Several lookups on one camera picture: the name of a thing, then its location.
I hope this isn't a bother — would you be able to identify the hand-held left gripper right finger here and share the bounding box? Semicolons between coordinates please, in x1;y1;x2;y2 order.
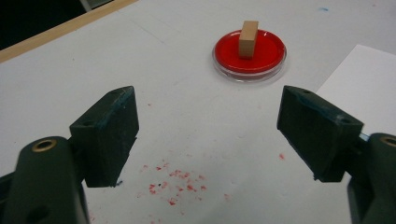
276;85;364;183

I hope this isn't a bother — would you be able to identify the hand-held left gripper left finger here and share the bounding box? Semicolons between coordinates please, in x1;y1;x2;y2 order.
68;86;140;189

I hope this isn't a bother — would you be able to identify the round red ink pad dish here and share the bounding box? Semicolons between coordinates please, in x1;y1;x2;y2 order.
212;28;288;83

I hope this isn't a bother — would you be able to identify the wooden stamp block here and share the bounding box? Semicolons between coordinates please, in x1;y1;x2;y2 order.
238;20;260;60

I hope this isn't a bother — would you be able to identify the white paper sheet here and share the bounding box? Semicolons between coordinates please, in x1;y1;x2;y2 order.
316;44;396;138

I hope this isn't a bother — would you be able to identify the white board table cover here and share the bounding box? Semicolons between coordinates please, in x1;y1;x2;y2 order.
0;0;396;224

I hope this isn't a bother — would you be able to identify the wooden table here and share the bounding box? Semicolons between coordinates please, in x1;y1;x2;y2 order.
0;0;138;64

